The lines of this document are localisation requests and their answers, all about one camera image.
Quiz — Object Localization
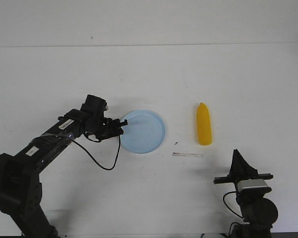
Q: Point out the light blue round plate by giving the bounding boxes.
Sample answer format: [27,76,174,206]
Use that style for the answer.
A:
[121,110,166,154]

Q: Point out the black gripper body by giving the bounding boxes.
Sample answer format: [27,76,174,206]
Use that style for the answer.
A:
[213,173,273,190]
[80,94,119,141]

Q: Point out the horizontal tape strip on table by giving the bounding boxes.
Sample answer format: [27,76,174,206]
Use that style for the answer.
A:
[172,152,204,158]

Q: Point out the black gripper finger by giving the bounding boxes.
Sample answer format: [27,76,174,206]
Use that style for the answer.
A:
[229,149,238,177]
[115,119,128,126]
[236,150,258,177]
[113,127,124,136]

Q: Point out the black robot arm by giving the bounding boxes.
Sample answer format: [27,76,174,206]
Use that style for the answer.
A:
[214,149,278,238]
[0,95,128,238]

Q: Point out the yellow plastic corn cob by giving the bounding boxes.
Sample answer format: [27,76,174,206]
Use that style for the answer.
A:
[196,103,212,146]

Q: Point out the black camera cable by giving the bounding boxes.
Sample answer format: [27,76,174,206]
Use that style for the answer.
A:
[73,132,122,171]
[223,191,244,220]

